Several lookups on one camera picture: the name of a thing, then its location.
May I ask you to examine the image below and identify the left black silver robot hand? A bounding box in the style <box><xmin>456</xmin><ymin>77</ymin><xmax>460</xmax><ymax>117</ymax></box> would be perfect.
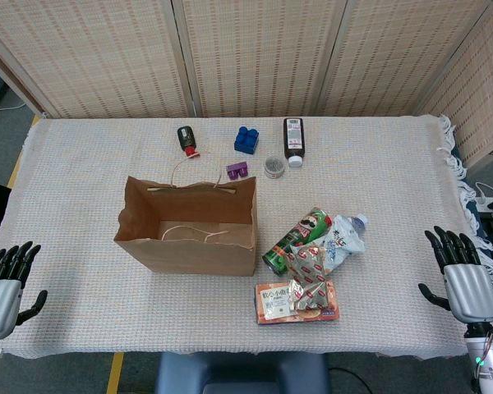
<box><xmin>0</xmin><ymin>241</ymin><xmax>48</xmax><ymax>340</ymax></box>

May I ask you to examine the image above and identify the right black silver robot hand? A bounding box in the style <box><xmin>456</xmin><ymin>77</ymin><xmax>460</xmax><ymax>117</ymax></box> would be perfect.
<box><xmin>417</xmin><ymin>225</ymin><xmax>493</xmax><ymax>323</ymax></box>

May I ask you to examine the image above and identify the silver snack packet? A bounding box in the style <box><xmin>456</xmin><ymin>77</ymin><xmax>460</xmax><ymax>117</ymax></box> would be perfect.
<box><xmin>318</xmin><ymin>215</ymin><xmax>365</xmax><ymax>276</ymax></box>
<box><xmin>285</xmin><ymin>245</ymin><xmax>332</xmax><ymax>313</ymax></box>

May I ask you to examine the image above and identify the green chips can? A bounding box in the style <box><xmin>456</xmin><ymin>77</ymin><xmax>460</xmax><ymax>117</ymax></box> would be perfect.
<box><xmin>261</xmin><ymin>207</ymin><xmax>334</xmax><ymax>278</ymax></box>

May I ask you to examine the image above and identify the orange cookie box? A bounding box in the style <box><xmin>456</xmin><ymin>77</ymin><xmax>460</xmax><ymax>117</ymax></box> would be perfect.
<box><xmin>254</xmin><ymin>281</ymin><xmax>341</xmax><ymax>326</ymax></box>

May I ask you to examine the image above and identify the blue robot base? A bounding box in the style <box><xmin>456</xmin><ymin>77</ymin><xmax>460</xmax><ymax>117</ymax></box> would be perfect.
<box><xmin>155</xmin><ymin>351</ymin><xmax>329</xmax><ymax>394</ymax></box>

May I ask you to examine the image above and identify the brown paper bag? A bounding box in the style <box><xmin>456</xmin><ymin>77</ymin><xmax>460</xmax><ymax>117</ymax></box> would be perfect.
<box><xmin>113</xmin><ymin>158</ymin><xmax>259</xmax><ymax>277</ymax></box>

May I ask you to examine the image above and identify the dark brown bottle white cap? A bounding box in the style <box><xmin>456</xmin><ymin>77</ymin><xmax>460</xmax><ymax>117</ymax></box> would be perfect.
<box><xmin>283</xmin><ymin>117</ymin><xmax>306</xmax><ymax>168</ymax></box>

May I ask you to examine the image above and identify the small black bottle red cap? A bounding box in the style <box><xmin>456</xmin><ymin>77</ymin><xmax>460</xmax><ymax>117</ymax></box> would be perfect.
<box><xmin>177</xmin><ymin>126</ymin><xmax>201</xmax><ymax>159</ymax></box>

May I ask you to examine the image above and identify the white power strip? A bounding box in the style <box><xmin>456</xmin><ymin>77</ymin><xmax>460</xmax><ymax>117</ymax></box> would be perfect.
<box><xmin>474</xmin><ymin>182</ymin><xmax>493</xmax><ymax>213</ymax></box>

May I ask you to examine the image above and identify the white woven tablecloth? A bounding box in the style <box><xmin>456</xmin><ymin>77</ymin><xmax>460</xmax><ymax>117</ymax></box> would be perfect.
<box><xmin>0</xmin><ymin>113</ymin><xmax>493</xmax><ymax>361</ymax></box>

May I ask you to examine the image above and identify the small round clip jar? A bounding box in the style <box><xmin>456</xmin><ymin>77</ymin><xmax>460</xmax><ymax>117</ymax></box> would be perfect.
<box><xmin>264</xmin><ymin>155</ymin><xmax>287</xmax><ymax>180</ymax></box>

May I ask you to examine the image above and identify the woven folding screen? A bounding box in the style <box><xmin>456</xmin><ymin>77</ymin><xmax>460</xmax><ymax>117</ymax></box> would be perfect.
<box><xmin>0</xmin><ymin>0</ymin><xmax>493</xmax><ymax>169</ymax></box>

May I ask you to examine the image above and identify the purple toy block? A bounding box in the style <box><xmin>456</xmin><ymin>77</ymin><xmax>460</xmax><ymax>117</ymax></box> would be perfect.
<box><xmin>225</xmin><ymin>163</ymin><xmax>250</xmax><ymax>181</ymax></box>

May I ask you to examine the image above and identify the blue toy block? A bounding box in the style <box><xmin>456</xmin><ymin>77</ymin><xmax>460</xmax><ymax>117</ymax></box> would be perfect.
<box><xmin>233</xmin><ymin>126</ymin><xmax>260</xmax><ymax>156</ymax></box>

